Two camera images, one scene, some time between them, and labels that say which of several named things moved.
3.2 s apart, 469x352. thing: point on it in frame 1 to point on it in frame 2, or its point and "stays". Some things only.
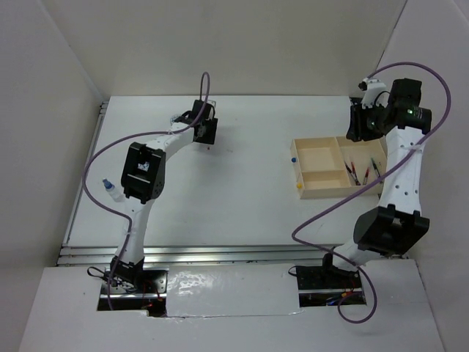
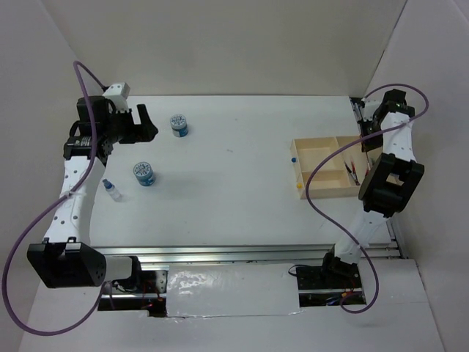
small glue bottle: (113, 191) stays
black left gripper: (210, 138) to (143, 133)
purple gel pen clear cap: (352, 174) stays
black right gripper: (357, 130) to (371, 144)
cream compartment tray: (336, 166) stays
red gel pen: (353, 167) stays
